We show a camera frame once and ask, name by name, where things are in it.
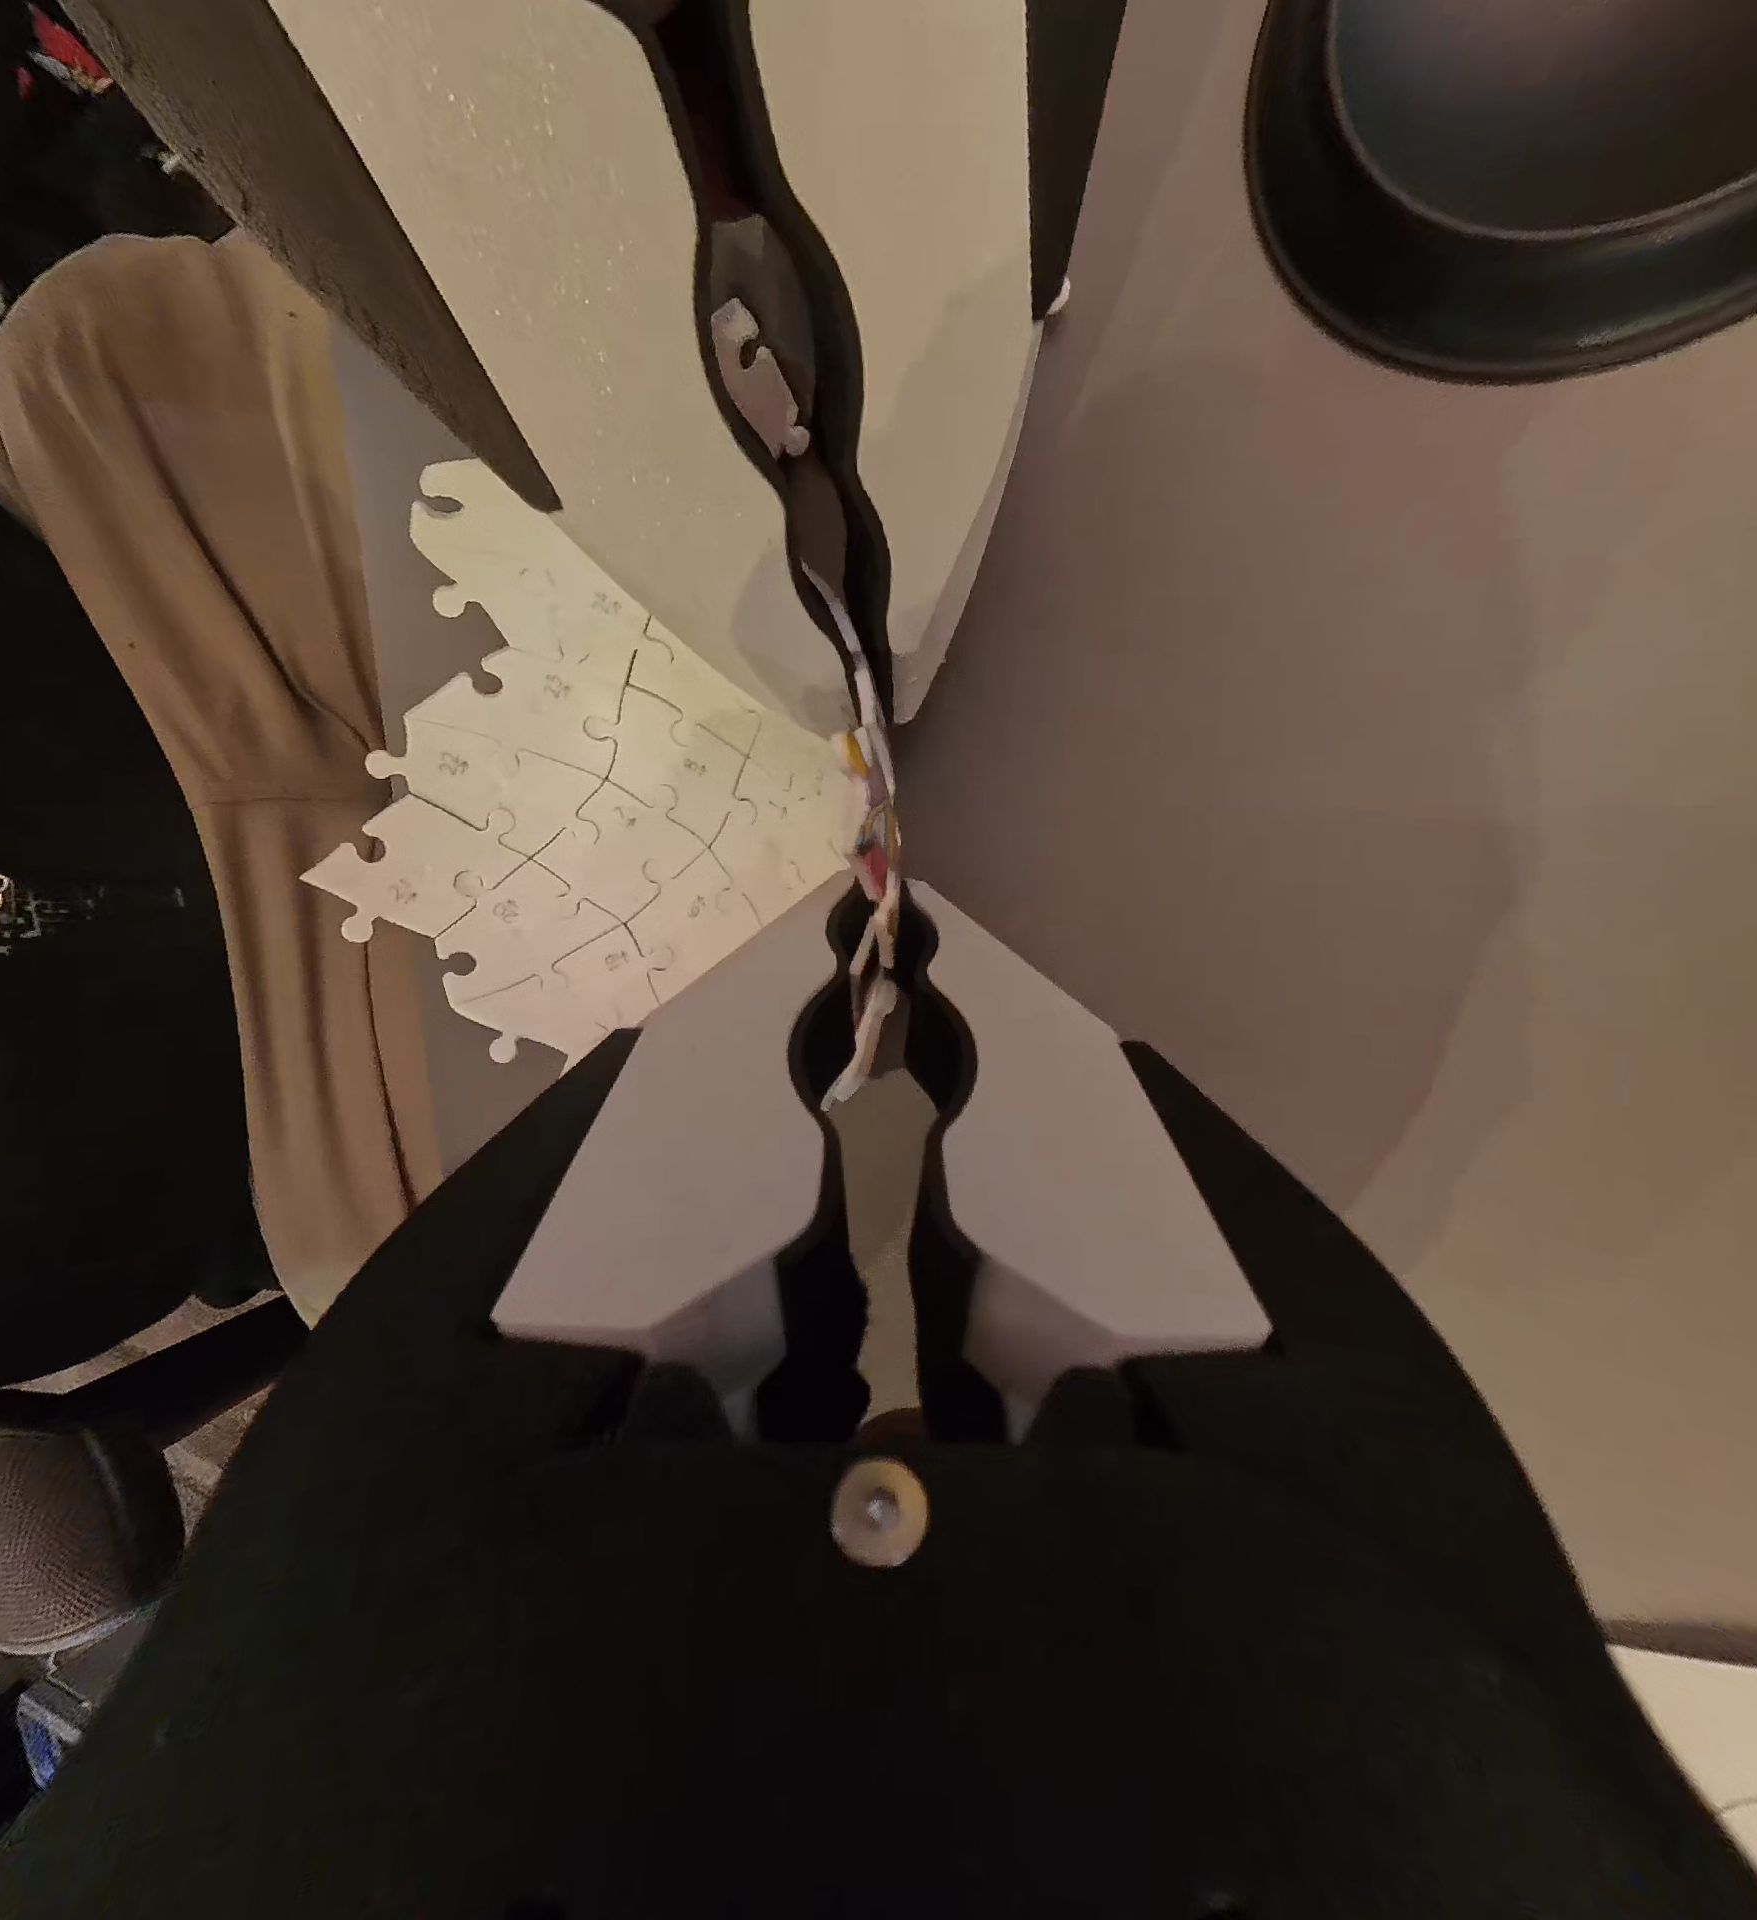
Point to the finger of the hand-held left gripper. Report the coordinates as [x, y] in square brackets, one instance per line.
[939, 225]
[520, 225]

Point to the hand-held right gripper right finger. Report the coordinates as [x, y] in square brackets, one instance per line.
[1105, 1215]

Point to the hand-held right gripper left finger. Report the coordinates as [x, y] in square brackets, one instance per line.
[668, 1201]

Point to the half-built puzzle ball shell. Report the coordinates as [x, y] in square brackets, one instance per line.
[564, 781]

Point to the person's beige trousers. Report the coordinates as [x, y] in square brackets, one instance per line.
[174, 525]

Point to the person's black jacket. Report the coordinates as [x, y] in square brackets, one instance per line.
[53, 1127]

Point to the black round display stand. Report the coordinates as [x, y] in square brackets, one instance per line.
[1569, 90]

